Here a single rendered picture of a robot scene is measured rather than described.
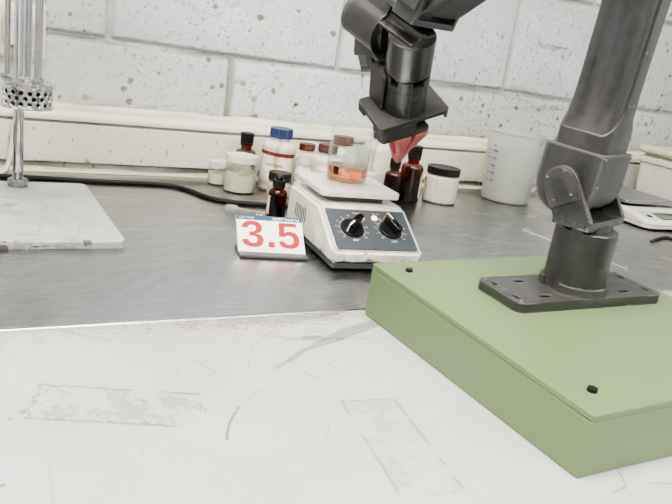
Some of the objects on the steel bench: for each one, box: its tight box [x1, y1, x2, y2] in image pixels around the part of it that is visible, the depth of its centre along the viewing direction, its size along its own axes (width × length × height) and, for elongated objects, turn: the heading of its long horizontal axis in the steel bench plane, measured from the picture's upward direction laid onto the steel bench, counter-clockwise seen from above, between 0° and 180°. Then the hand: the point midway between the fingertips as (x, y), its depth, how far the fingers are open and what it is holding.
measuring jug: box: [481, 126, 549, 206], centre depth 153 cm, size 18×13×15 cm
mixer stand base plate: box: [0, 181, 125, 250], centre depth 94 cm, size 30×20×1 cm, turn 2°
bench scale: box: [618, 186, 672, 230], centre depth 160 cm, size 19×26×5 cm
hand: (396, 155), depth 98 cm, fingers closed
